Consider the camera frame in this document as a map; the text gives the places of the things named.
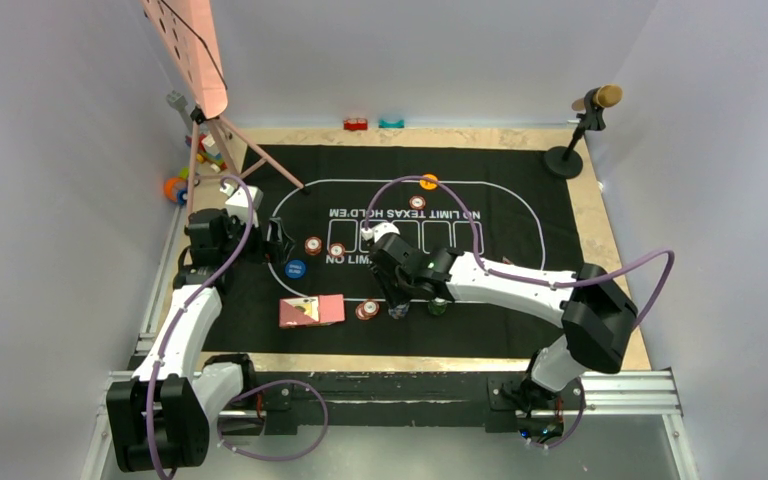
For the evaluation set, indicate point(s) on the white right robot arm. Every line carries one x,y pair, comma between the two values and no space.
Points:
595,316

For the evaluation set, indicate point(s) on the blue chip stack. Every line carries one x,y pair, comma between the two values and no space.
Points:
399,311

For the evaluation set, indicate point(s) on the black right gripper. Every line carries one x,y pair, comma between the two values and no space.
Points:
393,295

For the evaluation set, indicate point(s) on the pink music stand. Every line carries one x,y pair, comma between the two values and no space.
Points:
188,32

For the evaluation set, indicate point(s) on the colourful toy block pile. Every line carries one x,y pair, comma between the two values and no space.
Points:
209,153

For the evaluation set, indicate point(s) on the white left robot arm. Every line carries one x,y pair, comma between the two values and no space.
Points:
165,416

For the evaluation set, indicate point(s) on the green chip stack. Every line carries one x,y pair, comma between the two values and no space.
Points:
437,307

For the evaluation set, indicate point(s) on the blue small blind button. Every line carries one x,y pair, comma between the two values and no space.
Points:
295,269

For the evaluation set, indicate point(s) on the red playing card box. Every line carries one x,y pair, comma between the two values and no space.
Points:
320,310

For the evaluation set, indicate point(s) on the red chips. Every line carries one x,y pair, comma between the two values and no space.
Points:
417,203

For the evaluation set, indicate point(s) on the single red chip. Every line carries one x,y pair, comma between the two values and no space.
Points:
336,250

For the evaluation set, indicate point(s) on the black poker table mat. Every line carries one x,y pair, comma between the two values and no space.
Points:
502,202

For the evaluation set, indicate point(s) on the red chip stack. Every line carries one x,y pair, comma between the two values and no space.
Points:
367,310

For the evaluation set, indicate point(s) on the gold microphone on stand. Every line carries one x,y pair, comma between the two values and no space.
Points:
565,162

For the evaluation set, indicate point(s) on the teal toy block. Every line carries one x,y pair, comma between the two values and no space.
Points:
391,123

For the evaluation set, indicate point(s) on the red toy block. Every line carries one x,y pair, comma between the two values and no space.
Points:
355,124

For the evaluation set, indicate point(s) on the orange dealer button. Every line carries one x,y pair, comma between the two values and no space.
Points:
428,182

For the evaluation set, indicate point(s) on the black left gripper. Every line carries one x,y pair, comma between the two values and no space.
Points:
274,250

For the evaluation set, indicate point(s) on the red chip pile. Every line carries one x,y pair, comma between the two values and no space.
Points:
313,246

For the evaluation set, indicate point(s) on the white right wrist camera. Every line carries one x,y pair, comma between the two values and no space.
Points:
371,234

